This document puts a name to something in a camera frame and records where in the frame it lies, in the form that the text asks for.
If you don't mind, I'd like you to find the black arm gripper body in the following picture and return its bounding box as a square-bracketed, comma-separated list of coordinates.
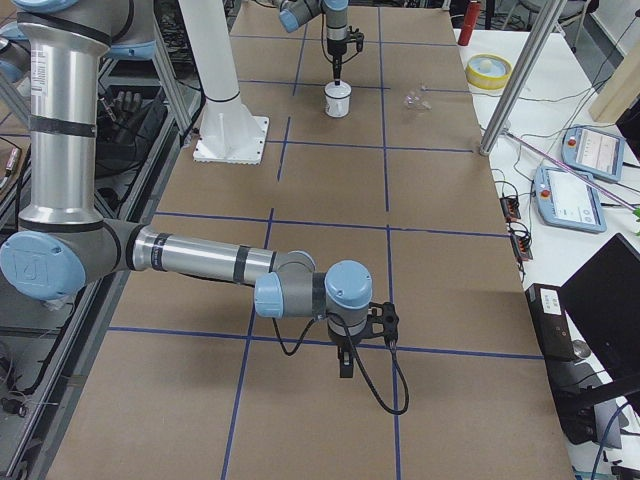
[327, 324, 368, 350]

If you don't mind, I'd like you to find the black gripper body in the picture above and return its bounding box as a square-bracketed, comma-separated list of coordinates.
[326, 37, 348, 58]

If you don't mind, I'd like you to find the clear glass funnel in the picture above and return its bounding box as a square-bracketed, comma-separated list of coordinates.
[404, 85, 432, 111]

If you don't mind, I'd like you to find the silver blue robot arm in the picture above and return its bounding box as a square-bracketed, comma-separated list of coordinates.
[1, 1, 374, 378]
[274, 0, 350, 85]

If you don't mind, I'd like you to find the white enamel mug blue rim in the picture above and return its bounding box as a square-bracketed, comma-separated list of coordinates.
[324, 91, 351, 118]

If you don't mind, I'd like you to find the red bottle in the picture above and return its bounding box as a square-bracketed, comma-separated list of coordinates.
[457, 0, 482, 46]

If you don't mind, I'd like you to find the yellow rimmed bowl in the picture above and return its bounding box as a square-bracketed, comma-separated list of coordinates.
[465, 54, 513, 91]

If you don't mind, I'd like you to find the brown paper table cover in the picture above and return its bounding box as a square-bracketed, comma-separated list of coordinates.
[49, 5, 572, 479]

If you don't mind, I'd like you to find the black box on desk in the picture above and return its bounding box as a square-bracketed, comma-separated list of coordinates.
[526, 283, 577, 362]

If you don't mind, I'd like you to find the orange black connector box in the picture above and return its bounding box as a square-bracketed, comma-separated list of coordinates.
[499, 196, 521, 222]

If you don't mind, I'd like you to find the black laptop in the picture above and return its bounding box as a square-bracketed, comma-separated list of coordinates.
[560, 234, 639, 379]

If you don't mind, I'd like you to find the near grey teach pendant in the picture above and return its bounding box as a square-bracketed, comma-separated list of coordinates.
[534, 166, 607, 233]

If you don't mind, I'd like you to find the grey teach pendant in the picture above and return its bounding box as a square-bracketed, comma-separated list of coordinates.
[534, 166, 607, 233]
[561, 125, 626, 183]

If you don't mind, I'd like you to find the far grey teach pendant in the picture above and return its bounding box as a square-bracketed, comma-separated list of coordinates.
[561, 125, 626, 183]

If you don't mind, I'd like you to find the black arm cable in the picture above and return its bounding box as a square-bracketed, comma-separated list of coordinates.
[272, 314, 411, 416]

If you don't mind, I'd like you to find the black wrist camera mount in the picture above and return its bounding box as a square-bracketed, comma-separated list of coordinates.
[346, 25, 364, 54]
[362, 302, 399, 348]

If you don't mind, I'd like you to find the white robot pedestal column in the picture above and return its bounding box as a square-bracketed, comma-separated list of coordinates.
[179, 0, 269, 165]

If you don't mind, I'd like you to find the aluminium frame post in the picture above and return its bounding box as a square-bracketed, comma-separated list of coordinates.
[479, 0, 567, 156]

